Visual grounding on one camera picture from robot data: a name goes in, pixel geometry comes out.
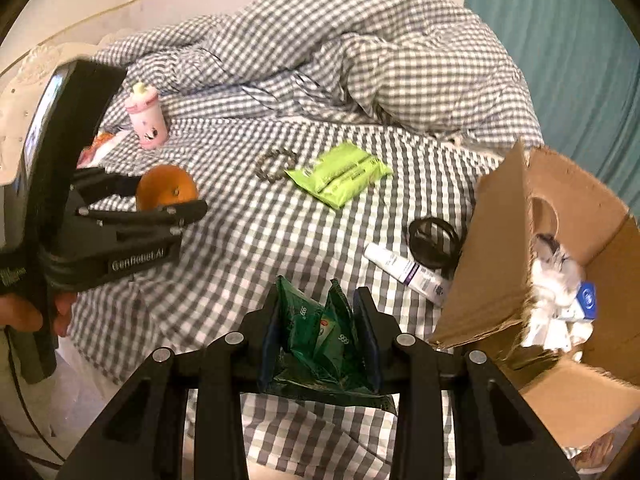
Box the orange fruit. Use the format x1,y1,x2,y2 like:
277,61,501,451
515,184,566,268
134,165,198,211

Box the beaded bracelet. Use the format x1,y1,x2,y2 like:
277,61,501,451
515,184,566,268
254,146,300,184

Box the grey plush toy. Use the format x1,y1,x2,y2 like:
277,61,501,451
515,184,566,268
520,233,594,361

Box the white tube bottle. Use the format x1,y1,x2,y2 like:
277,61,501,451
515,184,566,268
364,243,450,307

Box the blue floral tissue pack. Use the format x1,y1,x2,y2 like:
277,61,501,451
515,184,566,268
555,281,598,322

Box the green wet wipes pack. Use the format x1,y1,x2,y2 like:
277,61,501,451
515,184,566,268
285,142,393,210

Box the dark green snack bag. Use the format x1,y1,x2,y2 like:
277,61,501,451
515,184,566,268
265,276,397,415

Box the person's left hand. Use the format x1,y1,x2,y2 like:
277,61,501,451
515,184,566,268
0,292,77,337

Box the silver snack bags pile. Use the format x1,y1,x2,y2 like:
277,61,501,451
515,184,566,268
77,130,131,169

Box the orange book on floor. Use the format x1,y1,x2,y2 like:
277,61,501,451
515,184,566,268
570,424,636,477

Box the pink cartoon cup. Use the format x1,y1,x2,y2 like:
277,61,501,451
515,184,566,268
125,81,168,150

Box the checkered bed sheet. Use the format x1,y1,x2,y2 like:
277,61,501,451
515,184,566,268
67,104,501,480

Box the brown cardboard box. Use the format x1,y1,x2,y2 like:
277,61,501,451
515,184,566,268
431,145,639,448

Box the grey checkered duvet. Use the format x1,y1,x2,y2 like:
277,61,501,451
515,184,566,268
96,0,544,152

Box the teal curtain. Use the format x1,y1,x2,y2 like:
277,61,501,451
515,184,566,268
465,0,639,211

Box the black coiled cable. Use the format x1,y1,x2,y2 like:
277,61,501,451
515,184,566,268
406,216,464,271

